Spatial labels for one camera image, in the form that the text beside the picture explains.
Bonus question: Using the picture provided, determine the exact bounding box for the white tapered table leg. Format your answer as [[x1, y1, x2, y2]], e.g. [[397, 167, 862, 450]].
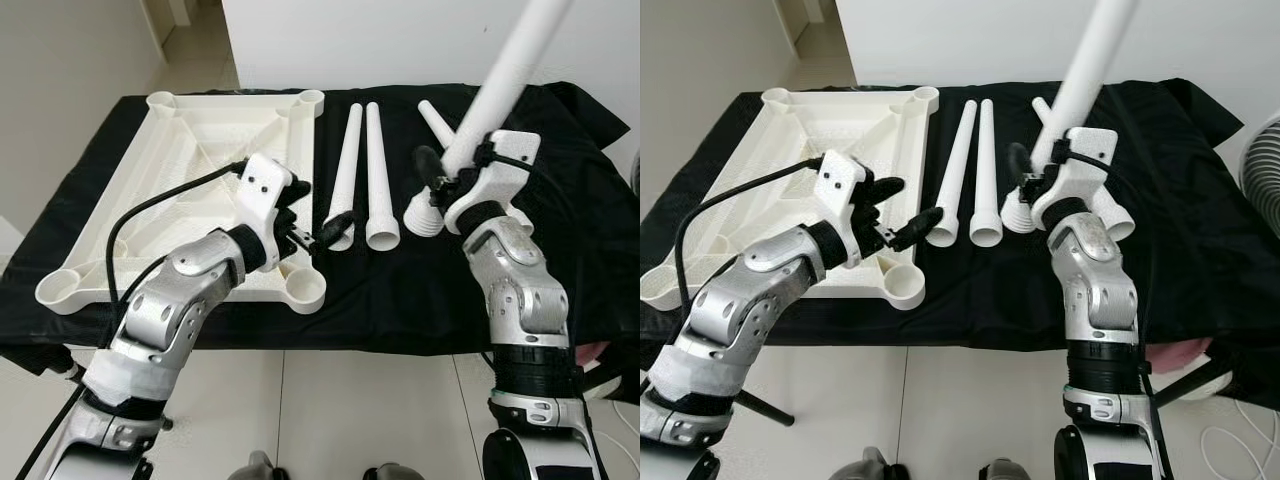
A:
[[322, 101, 365, 253], [968, 98, 1004, 248], [403, 0, 574, 238], [1030, 96, 1138, 243], [925, 99, 979, 249], [1002, 0, 1141, 235], [364, 101, 402, 252], [416, 99, 538, 241]]

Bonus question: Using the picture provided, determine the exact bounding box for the white plastic table top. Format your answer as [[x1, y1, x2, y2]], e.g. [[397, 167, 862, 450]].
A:
[[640, 86, 943, 311], [35, 88, 329, 317]]

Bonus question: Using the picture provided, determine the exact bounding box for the black table cloth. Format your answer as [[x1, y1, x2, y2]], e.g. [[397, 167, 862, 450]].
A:
[[0, 80, 641, 376], [640, 78, 1280, 401]]

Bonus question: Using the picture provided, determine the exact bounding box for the pink soft item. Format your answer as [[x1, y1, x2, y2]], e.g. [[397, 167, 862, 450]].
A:
[[572, 340, 613, 379], [1143, 340, 1216, 379]]

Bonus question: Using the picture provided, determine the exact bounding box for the grey left robot foot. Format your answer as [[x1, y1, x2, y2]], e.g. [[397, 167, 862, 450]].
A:
[[855, 447, 906, 480], [228, 450, 277, 480]]

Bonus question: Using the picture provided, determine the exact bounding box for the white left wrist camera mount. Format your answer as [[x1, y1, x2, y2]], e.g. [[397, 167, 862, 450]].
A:
[[236, 153, 296, 263], [816, 152, 871, 269]]

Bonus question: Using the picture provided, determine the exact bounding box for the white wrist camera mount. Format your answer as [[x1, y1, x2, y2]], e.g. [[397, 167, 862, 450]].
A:
[[236, 153, 296, 263], [443, 130, 543, 233], [1030, 127, 1119, 229], [816, 152, 871, 269]]

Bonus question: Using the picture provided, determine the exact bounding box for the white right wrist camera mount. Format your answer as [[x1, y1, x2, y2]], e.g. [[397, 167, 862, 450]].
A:
[[443, 130, 543, 233], [1030, 127, 1119, 229]]

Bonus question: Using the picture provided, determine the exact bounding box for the white pedestal fan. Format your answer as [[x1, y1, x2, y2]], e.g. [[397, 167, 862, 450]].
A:
[[1238, 110, 1280, 216]]

